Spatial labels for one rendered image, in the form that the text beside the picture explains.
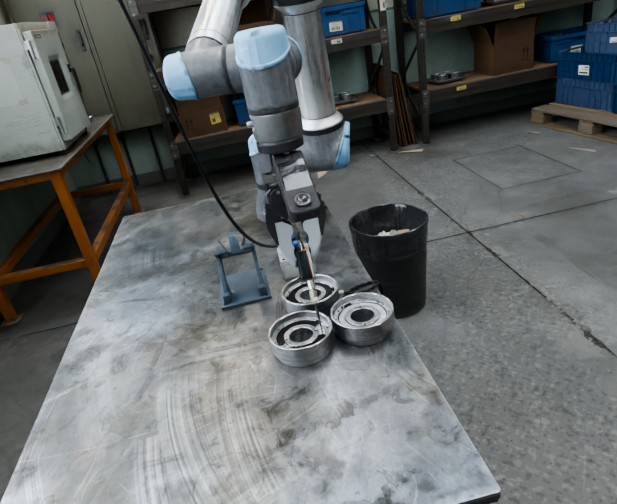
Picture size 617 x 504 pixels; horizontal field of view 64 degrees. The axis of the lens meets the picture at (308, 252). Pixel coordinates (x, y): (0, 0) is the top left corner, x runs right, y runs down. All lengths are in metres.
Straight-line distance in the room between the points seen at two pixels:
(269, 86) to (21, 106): 2.34
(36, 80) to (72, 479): 2.37
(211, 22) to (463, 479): 0.79
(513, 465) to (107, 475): 1.24
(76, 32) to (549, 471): 4.20
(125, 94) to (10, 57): 1.77
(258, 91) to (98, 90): 3.93
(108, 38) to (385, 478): 4.22
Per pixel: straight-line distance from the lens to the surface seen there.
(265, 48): 0.71
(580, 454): 1.77
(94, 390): 0.92
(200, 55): 0.85
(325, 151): 1.25
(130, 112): 4.61
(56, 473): 0.81
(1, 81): 2.98
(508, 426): 1.81
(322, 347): 0.79
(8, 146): 3.04
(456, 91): 4.65
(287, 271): 1.03
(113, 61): 4.57
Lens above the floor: 1.31
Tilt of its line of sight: 27 degrees down
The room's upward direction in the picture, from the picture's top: 10 degrees counter-clockwise
